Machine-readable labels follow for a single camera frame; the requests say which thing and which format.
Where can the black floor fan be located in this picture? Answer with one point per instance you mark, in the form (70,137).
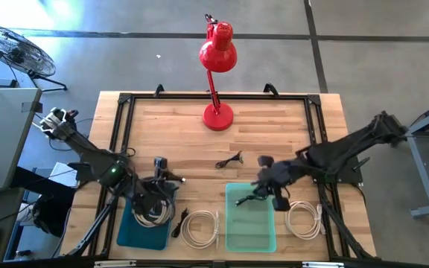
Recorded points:
(15,50)

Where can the grey desk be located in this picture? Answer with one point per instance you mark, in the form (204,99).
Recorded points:
(2,137)

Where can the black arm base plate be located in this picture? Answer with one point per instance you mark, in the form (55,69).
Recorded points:
(82,173)
(348,177)

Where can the black bag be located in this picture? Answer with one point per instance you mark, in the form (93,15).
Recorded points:
(50,217)

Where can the grey metal table stand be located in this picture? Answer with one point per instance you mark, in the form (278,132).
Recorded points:
(423,175)

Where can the silver metal bracket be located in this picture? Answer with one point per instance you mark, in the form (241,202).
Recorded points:
(322,264)
(114,263)

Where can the translucent green plastic bin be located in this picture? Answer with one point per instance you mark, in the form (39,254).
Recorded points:
(250,227)

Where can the red desk lamp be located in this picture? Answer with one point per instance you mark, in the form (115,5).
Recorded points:
(218,52)

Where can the black aluminium table frame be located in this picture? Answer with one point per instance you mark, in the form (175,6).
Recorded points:
(274,97)

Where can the white paper sheet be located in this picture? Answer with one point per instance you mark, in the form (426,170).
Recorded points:
(62,174)

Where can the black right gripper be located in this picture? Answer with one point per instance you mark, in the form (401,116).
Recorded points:
(278,175)

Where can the dark teal plastic bin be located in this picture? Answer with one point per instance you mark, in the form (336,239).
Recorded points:
(140,238)

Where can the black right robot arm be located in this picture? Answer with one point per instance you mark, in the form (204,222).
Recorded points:
(348,147)

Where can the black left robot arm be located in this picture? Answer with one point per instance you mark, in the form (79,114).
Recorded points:
(88,152)

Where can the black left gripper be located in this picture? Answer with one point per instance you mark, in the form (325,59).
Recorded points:
(160,165)

